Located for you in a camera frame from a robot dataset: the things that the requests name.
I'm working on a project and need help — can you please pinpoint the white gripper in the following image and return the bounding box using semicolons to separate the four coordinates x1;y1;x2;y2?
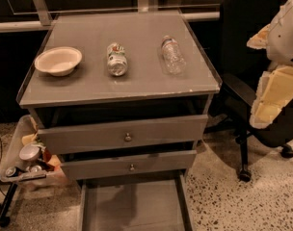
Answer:
247;0;293;129

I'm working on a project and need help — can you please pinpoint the clear plastic water bottle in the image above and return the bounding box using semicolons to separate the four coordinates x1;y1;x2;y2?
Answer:
161;36;186;75

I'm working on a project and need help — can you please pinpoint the grey drawer cabinet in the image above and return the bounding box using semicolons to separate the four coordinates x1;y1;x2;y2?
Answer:
15;10;224;185

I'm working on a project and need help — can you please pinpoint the grey bottom drawer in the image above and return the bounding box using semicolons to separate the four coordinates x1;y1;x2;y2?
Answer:
77;170;196;231

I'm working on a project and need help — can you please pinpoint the grey drawer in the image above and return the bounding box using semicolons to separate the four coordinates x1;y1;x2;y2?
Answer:
39;115;208;154
61;150;197;180
77;170;196;231

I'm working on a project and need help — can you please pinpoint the grey top drawer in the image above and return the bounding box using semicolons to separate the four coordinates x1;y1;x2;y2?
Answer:
39;115;208;154

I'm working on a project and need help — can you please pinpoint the grey middle drawer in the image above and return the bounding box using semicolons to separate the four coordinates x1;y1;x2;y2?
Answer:
61;150;197;180

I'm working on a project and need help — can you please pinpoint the black office chair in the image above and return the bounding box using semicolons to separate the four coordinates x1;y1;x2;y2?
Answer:
209;0;293;182

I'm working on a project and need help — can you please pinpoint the metal railing bar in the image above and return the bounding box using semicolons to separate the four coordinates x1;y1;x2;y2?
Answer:
0;11;220;33

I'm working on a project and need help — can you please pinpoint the green label soda can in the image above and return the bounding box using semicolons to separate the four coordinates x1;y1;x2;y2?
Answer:
107;42;128;77

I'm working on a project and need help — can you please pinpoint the white paper bowl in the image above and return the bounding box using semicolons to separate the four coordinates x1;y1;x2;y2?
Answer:
35;46;82;77

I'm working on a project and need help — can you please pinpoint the silver can in bin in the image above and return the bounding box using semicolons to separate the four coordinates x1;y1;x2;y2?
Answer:
19;143;41;162

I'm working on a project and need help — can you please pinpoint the black stand leg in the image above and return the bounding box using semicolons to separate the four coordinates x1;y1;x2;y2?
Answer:
0;183;17;227

